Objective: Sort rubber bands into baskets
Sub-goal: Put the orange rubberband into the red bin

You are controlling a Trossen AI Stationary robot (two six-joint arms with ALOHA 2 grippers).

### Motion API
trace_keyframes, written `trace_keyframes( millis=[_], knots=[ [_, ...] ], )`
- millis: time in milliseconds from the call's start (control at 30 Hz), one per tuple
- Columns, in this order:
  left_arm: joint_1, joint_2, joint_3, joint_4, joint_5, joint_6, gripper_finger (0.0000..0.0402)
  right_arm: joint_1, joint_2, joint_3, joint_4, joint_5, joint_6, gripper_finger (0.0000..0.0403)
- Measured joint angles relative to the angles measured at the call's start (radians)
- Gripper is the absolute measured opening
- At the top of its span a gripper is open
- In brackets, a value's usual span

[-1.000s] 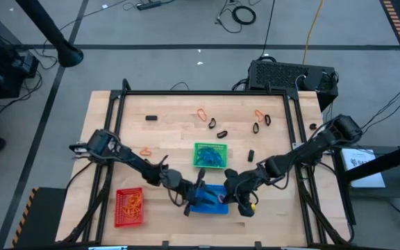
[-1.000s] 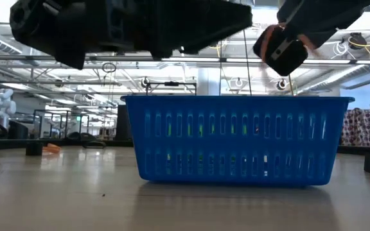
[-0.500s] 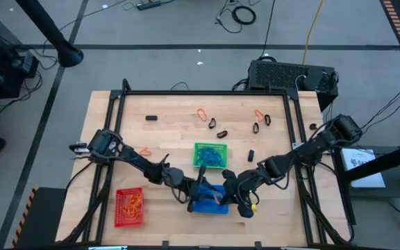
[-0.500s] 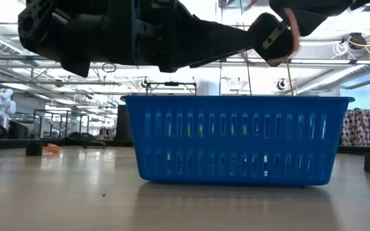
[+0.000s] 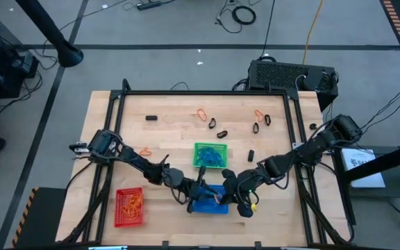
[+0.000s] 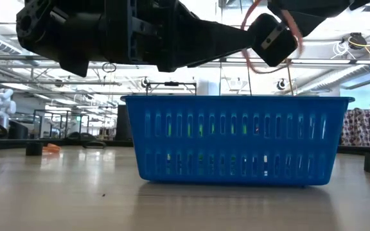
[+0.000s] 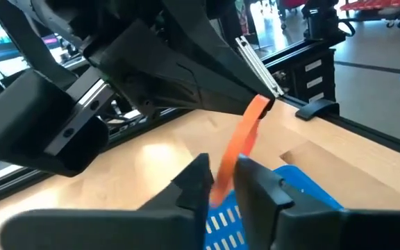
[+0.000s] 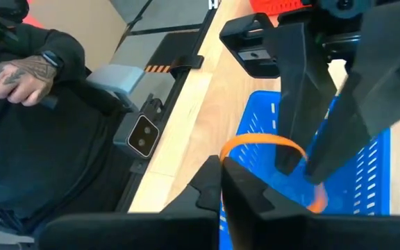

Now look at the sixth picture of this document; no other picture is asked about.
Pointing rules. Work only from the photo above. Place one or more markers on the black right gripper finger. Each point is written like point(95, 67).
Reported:
point(304, 22)

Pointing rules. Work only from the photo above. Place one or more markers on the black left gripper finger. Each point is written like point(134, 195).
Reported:
point(220, 41)

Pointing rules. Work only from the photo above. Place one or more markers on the black upright panel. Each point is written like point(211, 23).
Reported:
point(123, 123)

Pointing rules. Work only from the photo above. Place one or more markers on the blue plastic basket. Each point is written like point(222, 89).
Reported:
point(236, 145)

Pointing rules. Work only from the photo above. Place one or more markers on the white robot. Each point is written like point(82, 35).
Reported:
point(3, 106)

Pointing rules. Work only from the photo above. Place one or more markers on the patterned cloth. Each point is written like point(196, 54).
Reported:
point(358, 128)

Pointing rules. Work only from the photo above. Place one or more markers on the black box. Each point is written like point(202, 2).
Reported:
point(18, 131)

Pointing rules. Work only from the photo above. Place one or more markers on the distant black rig frame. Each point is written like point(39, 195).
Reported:
point(171, 84)

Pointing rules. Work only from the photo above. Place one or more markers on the horizontal metal rail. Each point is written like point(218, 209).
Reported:
point(11, 57)

